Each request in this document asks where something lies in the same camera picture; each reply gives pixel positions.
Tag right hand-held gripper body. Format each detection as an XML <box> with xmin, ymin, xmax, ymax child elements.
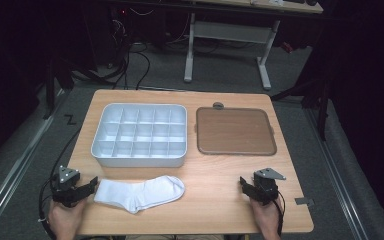
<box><xmin>252</xmin><ymin>167</ymin><xmax>287</xmax><ymax>206</ymax></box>

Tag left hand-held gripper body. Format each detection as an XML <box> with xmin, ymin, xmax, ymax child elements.
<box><xmin>51</xmin><ymin>165</ymin><xmax>83</xmax><ymax>208</ymax></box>

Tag white sock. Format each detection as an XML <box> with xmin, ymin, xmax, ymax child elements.
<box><xmin>93</xmin><ymin>175</ymin><xmax>186</xmax><ymax>215</ymax></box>

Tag white divided storage box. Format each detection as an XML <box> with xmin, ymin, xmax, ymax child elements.
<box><xmin>90</xmin><ymin>102</ymin><xmax>189</xmax><ymax>168</ymax></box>

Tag person's left hand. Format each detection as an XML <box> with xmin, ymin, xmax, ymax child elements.
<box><xmin>47</xmin><ymin>196</ymin><xmax>88</xmax><ymax>240</ymax></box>

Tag person's right hand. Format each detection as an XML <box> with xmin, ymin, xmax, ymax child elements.
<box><xmin>249</xmin><ymin>198</ymin><xmax>283</xmax><ymax>235</ymax></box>

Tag grey tape piece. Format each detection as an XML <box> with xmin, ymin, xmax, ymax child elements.
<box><xmin>294</xmin><ymin>197</ymin><xmax>315</xmax><ymax>206</ymax></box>

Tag brown tray lid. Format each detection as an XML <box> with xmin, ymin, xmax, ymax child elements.
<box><xmin>194</xmin><ymin>106</ymin><xmax>278</xmax><ymax>157</ymax></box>

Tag dark metal stand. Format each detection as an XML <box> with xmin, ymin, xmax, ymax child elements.
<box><xmin>42</xmin><ymin>56</ymin><xmax>75</xmax><ymax>120</ymax></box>
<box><xmin>270</xmin><ymin>74</ymin><xmax>335</xmax><ymax>142</ymax></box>

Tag white-legged wooden desk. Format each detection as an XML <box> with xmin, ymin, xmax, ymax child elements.
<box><xmin>183</xmin><ymin>0</ymin><xmax>324</xmax><ymax>91</ymax></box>

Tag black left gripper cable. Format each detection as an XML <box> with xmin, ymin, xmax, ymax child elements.
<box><xmin>38</xmin><ymin>128</ymin><xmax>83</xmax><ymax>240</ymax></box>

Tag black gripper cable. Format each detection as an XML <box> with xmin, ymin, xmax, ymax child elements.
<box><xmin>38</xmin><ymin>128</ymin><xmax>83</xmax><ymax>240</ymax></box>
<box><xmin>275</xmin><ymin>191</ymin><xmax>286</xmax><ymax>238</ymax></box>

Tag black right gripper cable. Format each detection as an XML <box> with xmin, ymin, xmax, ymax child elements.
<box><xmin>275</xmin><ymin>191</ymin><xmax>286</xmax><ymax>238</ymax></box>

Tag metal floor rail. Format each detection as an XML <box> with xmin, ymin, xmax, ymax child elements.
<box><xmin>0</xmin><ymin>89</ymin><xmax>65</xmax><ymax>236</ymax></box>
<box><xmin>304</xmin><ymin>106</ymin><xmax>372</xmax><ymax>240</ymax></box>

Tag black floor cables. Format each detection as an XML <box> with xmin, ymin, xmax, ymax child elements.
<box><xmin>109</xmin><ymin>18</ymin><xmax>152</xmax><ymax>90</ymax></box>

